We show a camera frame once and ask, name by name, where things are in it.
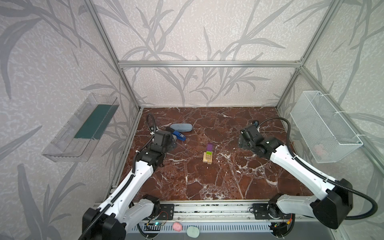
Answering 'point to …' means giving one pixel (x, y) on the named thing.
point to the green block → (209, 153)
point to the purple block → (209, 147)
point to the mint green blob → (193, 232)
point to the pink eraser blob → (177, 226)
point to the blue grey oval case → (181, 127)
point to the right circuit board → (279, 229)
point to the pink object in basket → (318, 150)
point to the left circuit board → (155, 226)
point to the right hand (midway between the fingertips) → (248, 136)
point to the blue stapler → (180, 136)
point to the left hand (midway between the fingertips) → (166, 136)
